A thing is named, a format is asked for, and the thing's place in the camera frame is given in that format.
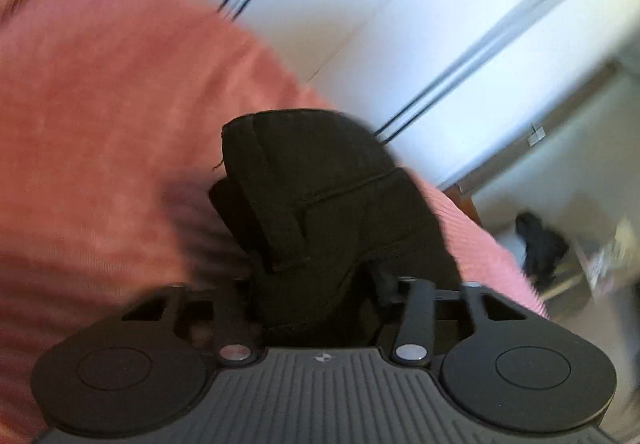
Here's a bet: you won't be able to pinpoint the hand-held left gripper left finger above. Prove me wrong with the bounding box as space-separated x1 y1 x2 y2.
121 281 262 367

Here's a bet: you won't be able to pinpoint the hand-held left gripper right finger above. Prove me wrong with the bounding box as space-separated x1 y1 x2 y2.
371 266 532 368

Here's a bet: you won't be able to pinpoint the black pants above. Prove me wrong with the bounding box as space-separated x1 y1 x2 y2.
208 108 464 351

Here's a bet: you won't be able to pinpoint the wooden door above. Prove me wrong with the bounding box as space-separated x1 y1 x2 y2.
444 181 484 227

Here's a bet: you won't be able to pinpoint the dark crumpled cloth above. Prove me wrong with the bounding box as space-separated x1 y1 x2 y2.
515 212 571 289

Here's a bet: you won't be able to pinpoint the pink ribbed blanket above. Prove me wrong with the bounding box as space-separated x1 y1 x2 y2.
0 0 551 444

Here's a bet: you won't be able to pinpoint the white wardrobe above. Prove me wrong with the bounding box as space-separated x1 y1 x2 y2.
182 0 640 192

